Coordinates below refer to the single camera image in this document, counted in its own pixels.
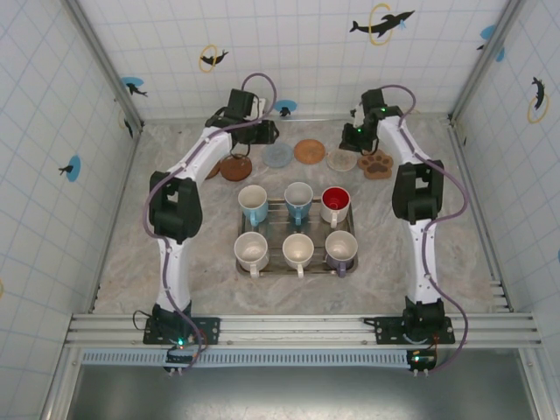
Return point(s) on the blue circle fish sticker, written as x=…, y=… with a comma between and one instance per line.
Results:
x=72, y=167

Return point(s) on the paw shaped wooden coaster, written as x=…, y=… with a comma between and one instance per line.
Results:
x=376, y=165

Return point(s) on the brown wooden coaster white marks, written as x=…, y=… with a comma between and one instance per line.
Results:
x=236, y=170

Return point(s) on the aluminium corner post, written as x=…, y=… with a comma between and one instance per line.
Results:
x=106, y=65
x=475, y=79

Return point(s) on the blue floral cup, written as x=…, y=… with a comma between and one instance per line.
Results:
x=298, y=197

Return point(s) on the blue circle shark sticker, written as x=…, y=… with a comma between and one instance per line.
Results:
x=132, y=84

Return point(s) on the purple cup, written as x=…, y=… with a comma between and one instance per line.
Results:
x=341, y=247

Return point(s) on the light blue cup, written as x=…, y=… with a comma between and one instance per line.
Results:
x=253, y=199

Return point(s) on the wide aluminium base rail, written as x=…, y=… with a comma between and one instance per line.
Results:
x=297, y=326

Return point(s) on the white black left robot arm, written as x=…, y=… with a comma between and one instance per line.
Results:
x=175, y=205

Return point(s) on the grey blue woven coaster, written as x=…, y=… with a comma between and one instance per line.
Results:
x=277, y=155

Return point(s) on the blue sticker with black animal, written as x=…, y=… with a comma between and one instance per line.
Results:
x=487, y=31

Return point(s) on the metal tray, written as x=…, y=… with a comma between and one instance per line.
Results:
x=275, y=219

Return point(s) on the small blue sticker piece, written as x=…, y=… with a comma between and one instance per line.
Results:
x=500, y=54

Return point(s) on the orange rattan coaster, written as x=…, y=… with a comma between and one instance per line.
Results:
x=309, y=151

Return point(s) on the multicolour woven coaster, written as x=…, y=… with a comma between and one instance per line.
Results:
x=341, y=160

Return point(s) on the white ceramic cup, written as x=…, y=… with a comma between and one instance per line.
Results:
x=298, y=250
x=250, y=249

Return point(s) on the plain brown wooden coaster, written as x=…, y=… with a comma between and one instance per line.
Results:
x=213, y=170

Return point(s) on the aluminium frame rail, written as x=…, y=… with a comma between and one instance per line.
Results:
x=306, y=118
x=483, y=219
x=119, y=210

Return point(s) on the blue circle seal sticker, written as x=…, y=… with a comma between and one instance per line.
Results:
x=284, y=106

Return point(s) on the grey metal panel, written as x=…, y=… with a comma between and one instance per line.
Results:
x=306, y=394

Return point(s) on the white cup red inside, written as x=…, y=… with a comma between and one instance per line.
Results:
x=335, y=201

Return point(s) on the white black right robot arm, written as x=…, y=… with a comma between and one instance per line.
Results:
x=417, y=197

